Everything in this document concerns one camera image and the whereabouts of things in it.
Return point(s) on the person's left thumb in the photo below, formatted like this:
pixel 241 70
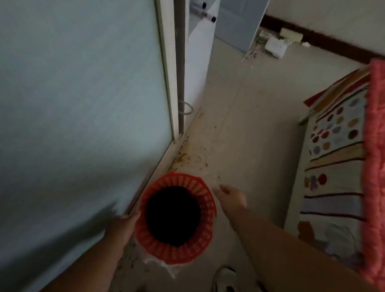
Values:
pixel 134 217

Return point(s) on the white sneaker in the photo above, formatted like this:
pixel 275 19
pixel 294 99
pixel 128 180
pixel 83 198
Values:
pixel 225 279

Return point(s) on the red plastic waste basket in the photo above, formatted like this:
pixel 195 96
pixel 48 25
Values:
pixel 204 210

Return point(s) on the person's right fingers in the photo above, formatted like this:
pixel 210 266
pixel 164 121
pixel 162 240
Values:
pixel 220 190

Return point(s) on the frosted glass sliding door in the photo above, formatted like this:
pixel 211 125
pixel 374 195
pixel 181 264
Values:
pixel 78 120

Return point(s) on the grey-blue door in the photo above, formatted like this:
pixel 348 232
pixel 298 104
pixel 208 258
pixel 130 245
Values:
pixel 237 21

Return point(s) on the person's left hand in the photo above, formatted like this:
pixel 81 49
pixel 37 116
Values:
pixel 123 228

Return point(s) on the person's left forearm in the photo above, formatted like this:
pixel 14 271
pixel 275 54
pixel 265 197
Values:
pixel 90 267

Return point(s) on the person's right hand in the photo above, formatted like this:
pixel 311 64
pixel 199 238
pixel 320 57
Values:
pixel 233 198

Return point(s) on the white rack with black caps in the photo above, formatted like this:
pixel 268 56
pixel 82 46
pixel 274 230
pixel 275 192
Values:
pixel 206 12

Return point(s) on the white cardboard box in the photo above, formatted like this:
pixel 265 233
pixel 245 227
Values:
pixel 276 46

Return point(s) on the white door frame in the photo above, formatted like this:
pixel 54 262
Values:
pixel 171 60

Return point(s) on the pale yellow box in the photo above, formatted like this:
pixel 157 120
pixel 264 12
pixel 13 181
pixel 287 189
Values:
pixel 292 34

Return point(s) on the dotted striped bed sheet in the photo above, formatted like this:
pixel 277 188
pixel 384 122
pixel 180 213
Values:
pixel 334 180

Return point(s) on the small litter scraps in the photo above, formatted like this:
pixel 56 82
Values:
pixel 261 37

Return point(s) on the pink fluffy blanket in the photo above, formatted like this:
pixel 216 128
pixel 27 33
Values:
pixel 374 168

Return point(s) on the clear plastic bin bag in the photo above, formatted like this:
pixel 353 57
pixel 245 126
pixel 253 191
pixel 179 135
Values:
pixel 158 264

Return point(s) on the white cabinet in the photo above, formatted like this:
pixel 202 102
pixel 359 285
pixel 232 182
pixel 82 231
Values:
pixel 198 60

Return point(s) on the person's right forearm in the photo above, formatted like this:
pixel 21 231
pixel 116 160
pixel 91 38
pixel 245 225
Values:
pixel 288 255

